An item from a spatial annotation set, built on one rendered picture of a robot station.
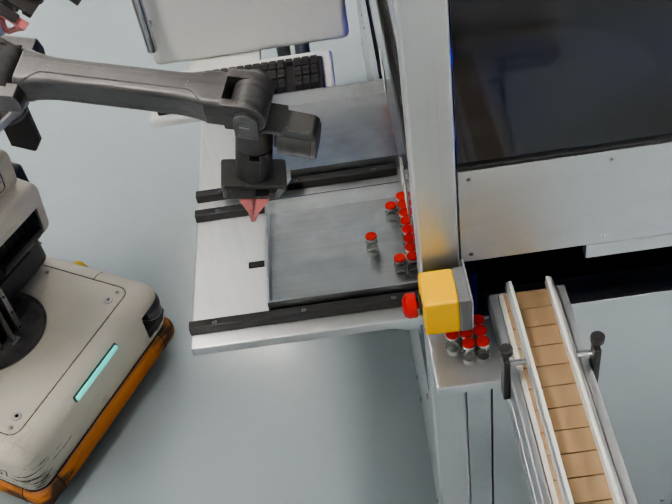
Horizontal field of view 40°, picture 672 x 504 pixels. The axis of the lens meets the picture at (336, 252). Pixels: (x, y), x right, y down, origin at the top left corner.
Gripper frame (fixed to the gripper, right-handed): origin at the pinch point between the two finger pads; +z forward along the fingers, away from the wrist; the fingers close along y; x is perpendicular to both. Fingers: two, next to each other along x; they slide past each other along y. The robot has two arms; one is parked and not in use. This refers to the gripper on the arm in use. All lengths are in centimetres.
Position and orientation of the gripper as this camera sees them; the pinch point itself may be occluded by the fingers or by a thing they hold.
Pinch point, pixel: (253, 215)
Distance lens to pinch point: 152.4
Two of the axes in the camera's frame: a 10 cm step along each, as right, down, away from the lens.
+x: -0.9, -7.0, 7.1
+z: -0.7, 7.1, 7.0
